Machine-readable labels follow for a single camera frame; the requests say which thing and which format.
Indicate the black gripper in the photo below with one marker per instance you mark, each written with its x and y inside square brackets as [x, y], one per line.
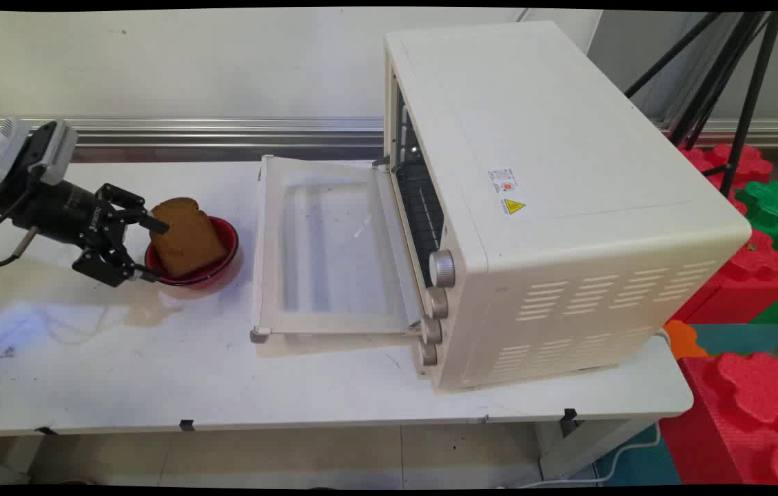
[65, 212]

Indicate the glass oven door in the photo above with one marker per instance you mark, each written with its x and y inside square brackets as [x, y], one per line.
[333, 248]

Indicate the brown bread slice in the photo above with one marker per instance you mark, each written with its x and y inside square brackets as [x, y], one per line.
[185, 238]

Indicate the red bowl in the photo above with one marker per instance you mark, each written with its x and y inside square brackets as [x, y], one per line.
[224, 256]

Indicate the black tape piece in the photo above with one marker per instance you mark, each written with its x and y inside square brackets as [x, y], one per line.
[570, 414]
[46, 430]
[187, 424]

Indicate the large metallic oven knob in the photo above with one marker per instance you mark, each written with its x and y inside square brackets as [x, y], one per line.
[442, 268]

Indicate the white red label sticker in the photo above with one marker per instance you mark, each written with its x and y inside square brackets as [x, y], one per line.
[503, 180]

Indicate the yellow warning triangle sticker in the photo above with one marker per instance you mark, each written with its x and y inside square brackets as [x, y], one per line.
[514, 206]

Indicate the cream toaster oven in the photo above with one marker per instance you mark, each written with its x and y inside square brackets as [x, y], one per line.
[568, 172]

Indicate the white table leg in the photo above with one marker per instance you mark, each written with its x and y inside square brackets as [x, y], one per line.
[588, 444]

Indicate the teal floor mat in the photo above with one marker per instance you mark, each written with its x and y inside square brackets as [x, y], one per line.
[643, 465]

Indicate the orange foam block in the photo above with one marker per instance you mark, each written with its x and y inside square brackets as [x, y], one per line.
[683, 339]

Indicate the small red foam block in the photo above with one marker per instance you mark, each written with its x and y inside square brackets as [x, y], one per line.
[747, 164]

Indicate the teal foam mat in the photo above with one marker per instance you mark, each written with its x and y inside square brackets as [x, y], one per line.
[747, 337]

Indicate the black tripod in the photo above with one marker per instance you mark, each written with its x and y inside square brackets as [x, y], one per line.
[750, 96]

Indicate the large red foam block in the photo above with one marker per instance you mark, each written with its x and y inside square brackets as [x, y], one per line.
[747, 413]

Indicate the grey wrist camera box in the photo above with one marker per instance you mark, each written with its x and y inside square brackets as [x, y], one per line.
[56, 150]

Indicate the aluminium wall rail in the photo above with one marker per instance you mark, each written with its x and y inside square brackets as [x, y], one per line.
[223, 129]

